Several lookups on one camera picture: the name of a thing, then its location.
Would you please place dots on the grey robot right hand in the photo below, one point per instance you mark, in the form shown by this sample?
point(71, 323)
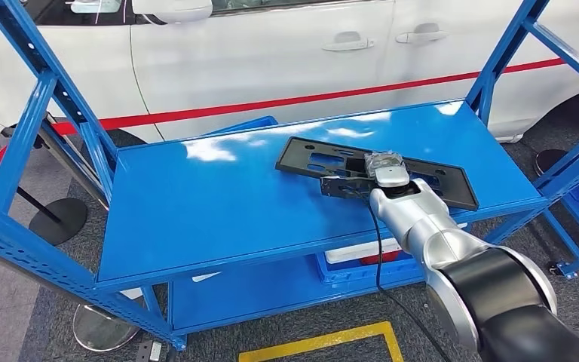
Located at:
point(392, 176)

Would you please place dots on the black plastic car trim part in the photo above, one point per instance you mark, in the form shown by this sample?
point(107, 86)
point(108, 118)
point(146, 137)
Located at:
point(454, 192)

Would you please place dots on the silver black robot right arm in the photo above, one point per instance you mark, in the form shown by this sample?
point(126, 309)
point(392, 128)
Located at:
point(429, 235)

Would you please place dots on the blue metal shelf rack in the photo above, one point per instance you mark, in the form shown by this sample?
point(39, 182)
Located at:
point(244, 200)

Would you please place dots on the black round stanchion base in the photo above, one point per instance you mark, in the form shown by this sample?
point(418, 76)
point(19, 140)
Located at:
point(551, 162)

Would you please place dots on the white car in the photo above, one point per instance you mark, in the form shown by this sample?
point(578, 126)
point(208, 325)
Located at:
point(244, 65)

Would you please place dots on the blue rack with casters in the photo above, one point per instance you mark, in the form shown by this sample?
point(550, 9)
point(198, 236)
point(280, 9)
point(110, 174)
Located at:
point(566, 270)

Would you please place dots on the small black and white box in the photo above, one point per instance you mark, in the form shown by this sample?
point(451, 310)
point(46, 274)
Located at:
point(149, 351)

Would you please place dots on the black camera bracket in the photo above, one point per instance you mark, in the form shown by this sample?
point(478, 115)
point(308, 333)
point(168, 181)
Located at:
point(339, 189)

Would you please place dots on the chrome stanchion post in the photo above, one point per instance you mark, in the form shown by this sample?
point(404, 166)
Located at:
point(75, 162)
point(104, 327)

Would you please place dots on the black stanchion post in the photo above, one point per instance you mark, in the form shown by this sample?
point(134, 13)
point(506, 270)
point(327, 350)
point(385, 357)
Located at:
point(60, 225)

